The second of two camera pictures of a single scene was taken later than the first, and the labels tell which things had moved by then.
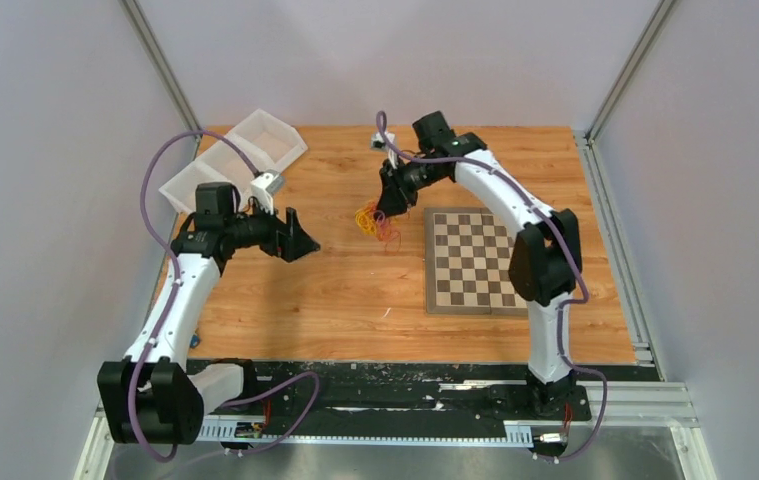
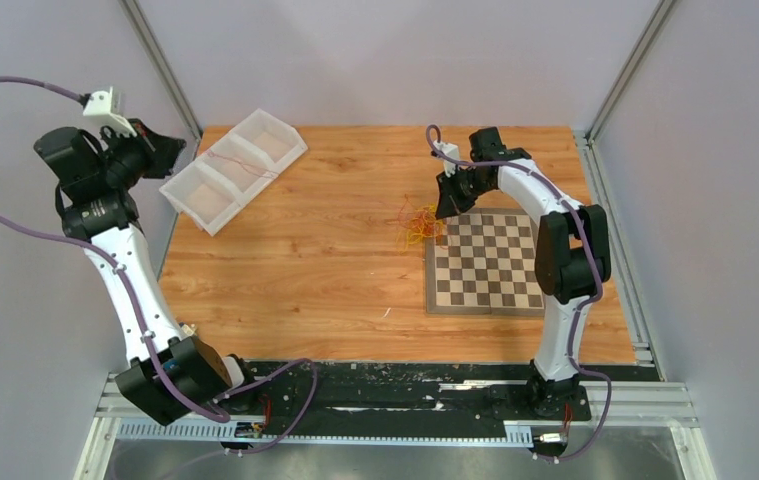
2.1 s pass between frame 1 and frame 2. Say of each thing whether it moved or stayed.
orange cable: moved
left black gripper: moved
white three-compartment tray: stayed
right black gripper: moved
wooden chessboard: stayed
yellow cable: moved
